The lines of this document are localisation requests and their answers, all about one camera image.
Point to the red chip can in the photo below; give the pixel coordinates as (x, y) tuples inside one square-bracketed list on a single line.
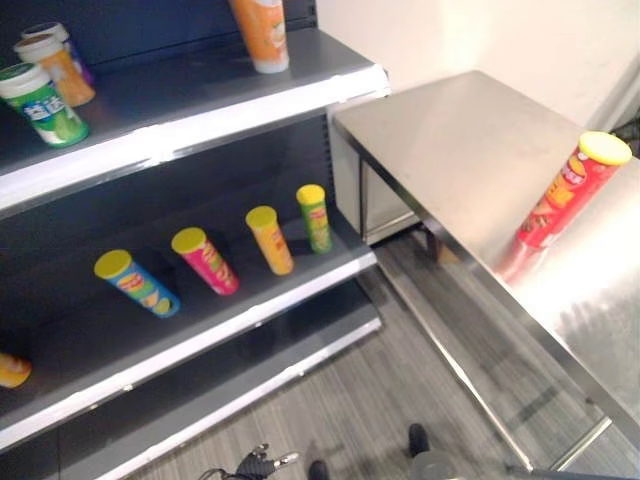
[(567, 195)]

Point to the grey metal shelf board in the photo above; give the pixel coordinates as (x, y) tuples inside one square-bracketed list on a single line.
[(280, 350), (200, 95), (280, 295)]

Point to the pink chip can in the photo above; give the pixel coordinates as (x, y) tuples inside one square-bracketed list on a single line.
[(210, 265)]

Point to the green chip can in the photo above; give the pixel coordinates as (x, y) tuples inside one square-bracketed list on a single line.
[(316, 225)]

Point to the orange gum bottle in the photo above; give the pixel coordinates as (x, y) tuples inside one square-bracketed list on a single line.
[(67, 75)]

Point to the robot left dark foot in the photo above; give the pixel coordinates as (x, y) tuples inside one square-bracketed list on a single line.
[(318, 471)]

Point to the yellow chip can lying down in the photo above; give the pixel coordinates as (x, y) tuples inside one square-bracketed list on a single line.
[(12, 371)]

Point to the robot right dark foot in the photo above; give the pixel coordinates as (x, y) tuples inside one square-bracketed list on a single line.
[(418, 440)]

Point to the stainless steel table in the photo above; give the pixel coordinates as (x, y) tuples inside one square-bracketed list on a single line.
[(465, 165)]

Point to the robot silver right leg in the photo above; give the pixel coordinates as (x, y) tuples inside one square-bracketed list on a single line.
[(431, 467)]

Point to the tall orange chip can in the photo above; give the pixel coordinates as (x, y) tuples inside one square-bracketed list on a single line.
[(262, 35)]

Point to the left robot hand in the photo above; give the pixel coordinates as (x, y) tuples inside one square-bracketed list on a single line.
[(257, 465)]

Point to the dark grey shelving unit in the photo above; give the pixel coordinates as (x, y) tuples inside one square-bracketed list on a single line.
[(150, 45)]

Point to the purple gum bottle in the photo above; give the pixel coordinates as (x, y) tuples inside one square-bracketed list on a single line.
[(80, 60)]

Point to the robot dark foot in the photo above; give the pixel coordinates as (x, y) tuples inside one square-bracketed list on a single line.
[(318, 471), (418, 440)]

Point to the green gum bottle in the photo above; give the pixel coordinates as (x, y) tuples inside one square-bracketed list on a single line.
[(47, 107)]

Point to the blue chip can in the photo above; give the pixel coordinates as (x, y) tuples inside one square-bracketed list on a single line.
[(140, 290)]

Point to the yellow orange chip can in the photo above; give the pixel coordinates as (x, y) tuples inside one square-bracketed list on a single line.
[(274, 245)]

